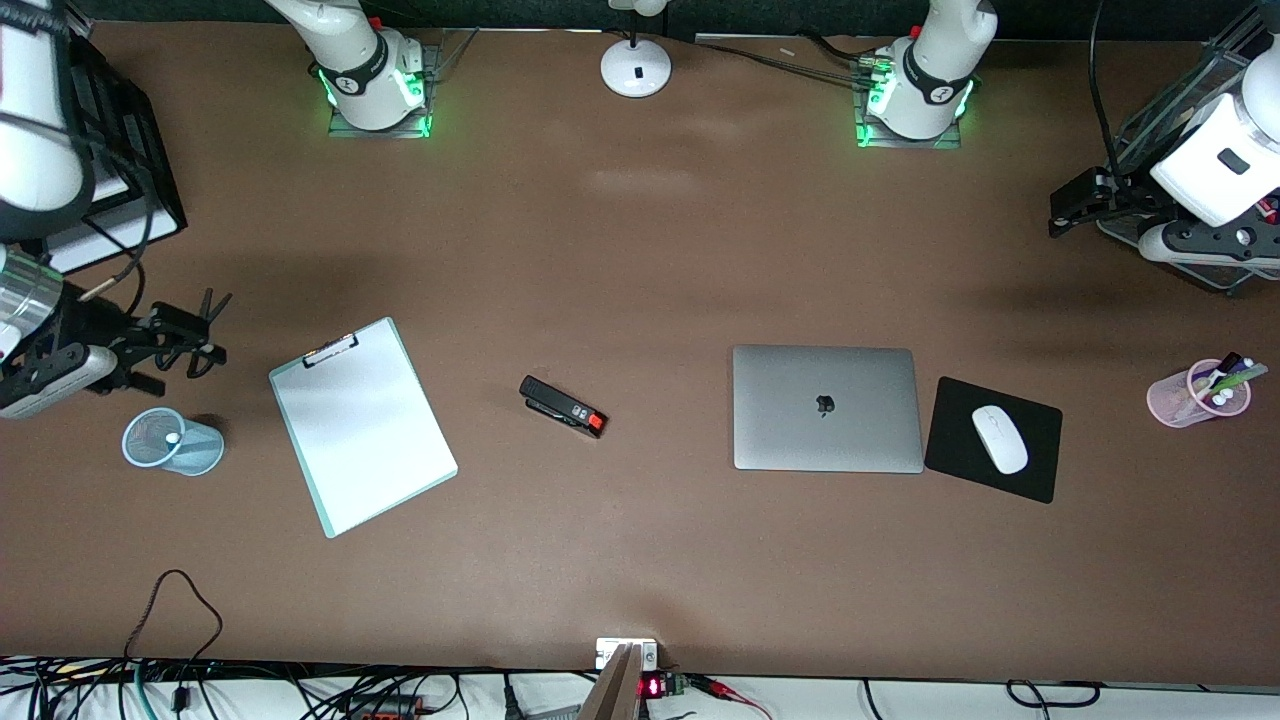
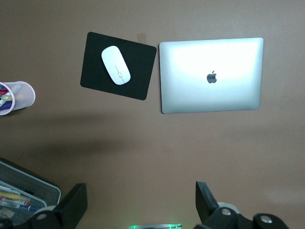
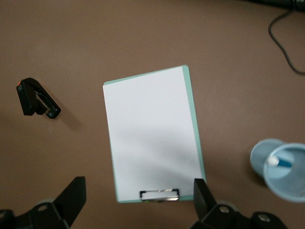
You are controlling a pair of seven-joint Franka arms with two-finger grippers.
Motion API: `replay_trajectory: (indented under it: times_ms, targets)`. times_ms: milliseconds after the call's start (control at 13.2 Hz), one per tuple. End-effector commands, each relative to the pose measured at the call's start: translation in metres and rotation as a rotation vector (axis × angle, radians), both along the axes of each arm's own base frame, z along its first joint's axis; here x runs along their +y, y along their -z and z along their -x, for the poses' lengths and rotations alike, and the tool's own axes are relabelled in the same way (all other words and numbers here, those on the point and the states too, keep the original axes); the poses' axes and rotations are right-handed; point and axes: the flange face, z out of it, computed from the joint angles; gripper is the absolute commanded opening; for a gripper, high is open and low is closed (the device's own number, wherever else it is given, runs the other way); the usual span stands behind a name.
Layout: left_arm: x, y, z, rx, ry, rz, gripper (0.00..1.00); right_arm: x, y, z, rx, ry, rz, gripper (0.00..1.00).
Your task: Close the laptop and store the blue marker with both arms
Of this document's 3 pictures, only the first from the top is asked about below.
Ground white paper stack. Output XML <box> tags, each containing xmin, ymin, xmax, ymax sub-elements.
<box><xmin>45</xmin><ymin>195</ymin><xmax>183</xmax><ymax>273</ymax></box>

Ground small white box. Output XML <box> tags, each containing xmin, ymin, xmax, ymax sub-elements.
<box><xmin>596</xmin><ymin>638</ymin><xmax>659</xmax><ymax>671</ymax></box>

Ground red cable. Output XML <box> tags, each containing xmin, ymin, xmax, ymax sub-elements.
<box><xmin>690</xmin><ymin>678</ymin><xmax>773</xmax><ymax>720</ymax></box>

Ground grey orange usb hub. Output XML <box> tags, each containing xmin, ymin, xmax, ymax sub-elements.
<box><xmin>348</xmin><ymin>695</ymin><xmax>423</xmax><ymax>720</ymax></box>

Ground white round lamp base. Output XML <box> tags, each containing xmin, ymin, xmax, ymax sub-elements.
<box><xmin>600</xmin><ymin>0</ymin><xmax>673</xmax><ymax>99</ymax></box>

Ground black stacked document tray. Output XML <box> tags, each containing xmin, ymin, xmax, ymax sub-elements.
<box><xmin>45</xmin><ymin>30</ymin><xmax>189</xmax><ymax>276</ymax></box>

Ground curved black cable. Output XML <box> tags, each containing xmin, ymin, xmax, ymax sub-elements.
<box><xmin>1003</xmin><ymin>680</ymin><xmax>1103</xmax><ymax>709</ymax></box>

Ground white paper sheet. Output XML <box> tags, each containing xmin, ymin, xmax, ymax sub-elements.
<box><xmin>272</xmin><ymin>322</ymin><xmax>456</xmax><ymax>534</ymax></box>

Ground tangled black cables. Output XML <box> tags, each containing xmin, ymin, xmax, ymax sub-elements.
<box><xmin>0</xmin><ymin>655</ymin><xmax>501</xmax><ymax>720</ymax></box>

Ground silver laptop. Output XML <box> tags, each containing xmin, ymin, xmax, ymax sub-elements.
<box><xmin>732</xmin><ymin>345</ymin><xmax>926</xmax><ymax>475</ymax></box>

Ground black wire mesh tray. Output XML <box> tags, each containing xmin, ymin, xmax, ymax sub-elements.
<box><xmin>1095</xmin><ymin>0</ymin><xmax>1280</xmax><ymax>296</ymax></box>

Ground grey metal post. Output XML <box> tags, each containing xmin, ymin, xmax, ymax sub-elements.
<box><xmin>578</xmin><ymin>645</ymin><xmax>643</xmax><ymax>720</ymax></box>

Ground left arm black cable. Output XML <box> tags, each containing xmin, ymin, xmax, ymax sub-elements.
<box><xmin>1088</xmin><ymin>0</ymin><xmax>1126</xmax><ymax>179</ymax></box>

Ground light blue mesh pen cup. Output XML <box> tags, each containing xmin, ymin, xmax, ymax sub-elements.
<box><xmin>122</xmin><ymin>407</ymin><xmax>226</xmax><ymax>478</ymax></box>

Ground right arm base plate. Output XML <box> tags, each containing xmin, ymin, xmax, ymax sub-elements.
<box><xmin>326</xmin><ymin>28</ymin><xmax>446</xmax><ymax>139</ymax></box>

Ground black stapler with orange end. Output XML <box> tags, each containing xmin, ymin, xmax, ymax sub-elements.
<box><xmin>519</xmin><ymin>375</ymin><xmax>609</xmax><ymax>439</ymax></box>

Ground white computer mouse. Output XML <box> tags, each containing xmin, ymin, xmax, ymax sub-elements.
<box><xmin>971</xmin><ymin>404</ymin><xmax>1030</xmax><ymax>476</ymax></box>

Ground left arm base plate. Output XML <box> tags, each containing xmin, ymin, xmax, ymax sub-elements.
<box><xmin>853</xmin><ymin>48</ymin><xmax>966</xmax><ymax>149</ymax></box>

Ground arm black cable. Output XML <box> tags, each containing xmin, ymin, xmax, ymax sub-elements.
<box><xmin>80</xmin><ymin>130</ymin><xmax>158</xmax><ymax>303</ymax></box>
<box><xmin>1088</xmin><ymin>0</ymin><xmax>1126</xmax><ymax>179</ymax></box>

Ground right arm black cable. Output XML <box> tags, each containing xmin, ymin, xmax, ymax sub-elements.
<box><xmin>80</xmin><ymin>130</ymin><xmax>158</xmax><ymax>303</ymax></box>

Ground pink translucent cup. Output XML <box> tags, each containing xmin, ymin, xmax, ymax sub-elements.
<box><xmin>1146</xmin><ymin>358</ymin><xmax>1253</xmax><ymax>429</ymax></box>

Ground looped black cable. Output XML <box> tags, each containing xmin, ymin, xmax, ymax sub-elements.
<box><xmin>125</xmin><ymin>570</ymin><xmax>223</xmax><ymax>669</ymax></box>

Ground green clipboard with metal clip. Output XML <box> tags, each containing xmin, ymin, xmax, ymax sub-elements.
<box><xmin>268</xmin><ymin>317</ymin><xmax>460</xmax><ymax>540</ymax></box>

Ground black blue scissors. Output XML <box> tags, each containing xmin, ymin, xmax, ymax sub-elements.
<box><xmin>155</xmin><ymin>288</ymin><xmax>234</xmax><ymax>381</ymax></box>

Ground black mouse pad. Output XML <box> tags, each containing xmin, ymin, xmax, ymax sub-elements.
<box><xmin>924</xmin><ymin>376</ymin><xmax>1064</xmax><ymax>505</ymax></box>

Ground thin black cable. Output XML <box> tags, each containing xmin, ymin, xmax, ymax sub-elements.
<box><xmin>695</xmin><ymin>33</ymin><xmax>871</xmax><ymax>86</ymax></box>

